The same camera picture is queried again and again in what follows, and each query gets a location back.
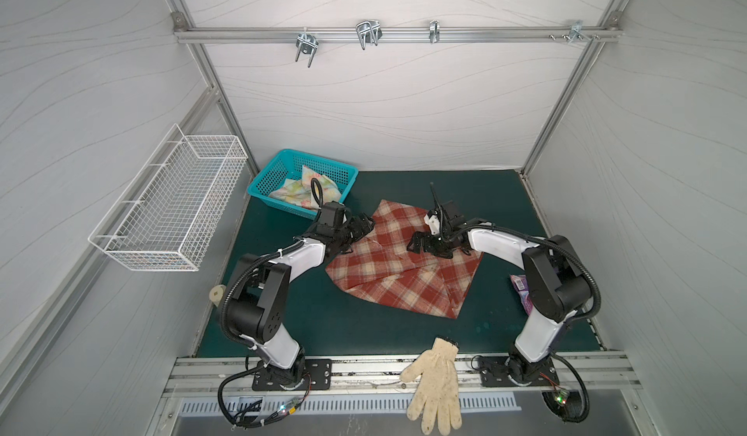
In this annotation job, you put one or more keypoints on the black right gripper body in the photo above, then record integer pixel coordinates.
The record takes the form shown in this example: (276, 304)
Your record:
(438, 241)

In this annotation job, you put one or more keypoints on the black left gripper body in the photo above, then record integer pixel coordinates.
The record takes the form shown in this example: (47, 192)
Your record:
(350, 233)

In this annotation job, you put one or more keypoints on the red plaid skirt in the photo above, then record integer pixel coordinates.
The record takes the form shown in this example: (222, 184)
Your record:
(380, 269)

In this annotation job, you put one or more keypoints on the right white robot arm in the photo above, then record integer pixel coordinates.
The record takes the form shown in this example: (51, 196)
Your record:
(561, 288)

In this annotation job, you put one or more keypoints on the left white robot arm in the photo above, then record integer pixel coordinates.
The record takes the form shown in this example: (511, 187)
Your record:
(252, 309)

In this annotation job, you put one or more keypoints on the floral folded skirt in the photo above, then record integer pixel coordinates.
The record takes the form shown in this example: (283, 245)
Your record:
(311, 191)

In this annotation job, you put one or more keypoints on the teal plastic basket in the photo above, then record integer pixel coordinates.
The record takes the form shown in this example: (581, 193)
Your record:
(289, 164)

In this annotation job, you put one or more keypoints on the green table mat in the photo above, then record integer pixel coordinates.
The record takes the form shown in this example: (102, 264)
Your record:
(324, 320)

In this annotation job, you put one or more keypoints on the purple snack packet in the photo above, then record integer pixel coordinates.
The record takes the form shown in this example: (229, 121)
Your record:
(520, 284)

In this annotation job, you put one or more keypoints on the beige bottle left side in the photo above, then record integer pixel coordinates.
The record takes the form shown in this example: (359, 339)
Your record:
(216, 294)

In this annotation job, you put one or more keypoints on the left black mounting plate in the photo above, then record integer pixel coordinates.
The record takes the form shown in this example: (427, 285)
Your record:
(314, 374)

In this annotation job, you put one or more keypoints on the black mounting plate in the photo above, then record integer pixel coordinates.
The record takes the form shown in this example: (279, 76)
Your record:
(314, 374)
(512, 370)

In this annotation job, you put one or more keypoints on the beige knitted glove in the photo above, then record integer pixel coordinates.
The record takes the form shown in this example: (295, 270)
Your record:
(436, 401)

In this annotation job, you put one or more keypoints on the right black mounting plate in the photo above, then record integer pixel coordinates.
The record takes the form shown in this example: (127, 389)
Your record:
(512, 370)

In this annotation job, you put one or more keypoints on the white ventilation grille strip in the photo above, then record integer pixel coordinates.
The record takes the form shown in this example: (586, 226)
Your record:
(348, 404)

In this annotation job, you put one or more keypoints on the metal U-bolt hook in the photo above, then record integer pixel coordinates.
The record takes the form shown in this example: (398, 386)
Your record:
(307, 45)

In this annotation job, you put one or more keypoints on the metal double hook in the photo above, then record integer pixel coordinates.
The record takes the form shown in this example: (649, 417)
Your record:
(368, 33)

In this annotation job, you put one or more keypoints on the small metal clip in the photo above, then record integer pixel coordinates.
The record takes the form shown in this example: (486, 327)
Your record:
(434, 32)

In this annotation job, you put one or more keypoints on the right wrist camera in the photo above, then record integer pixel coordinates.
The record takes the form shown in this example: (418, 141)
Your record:
(432, 220)

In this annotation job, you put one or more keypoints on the white wire wall basket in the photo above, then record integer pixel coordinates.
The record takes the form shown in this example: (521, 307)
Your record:
(165, 219)

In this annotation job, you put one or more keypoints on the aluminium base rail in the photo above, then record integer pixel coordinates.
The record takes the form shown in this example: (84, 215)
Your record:
(359, 374)

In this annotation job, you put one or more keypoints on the horizontal aluminium rail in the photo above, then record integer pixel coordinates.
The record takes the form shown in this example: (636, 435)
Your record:
(390, 35)

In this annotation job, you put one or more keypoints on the metal bracket with screws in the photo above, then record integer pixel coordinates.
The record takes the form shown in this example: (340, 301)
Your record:
(575, 34)

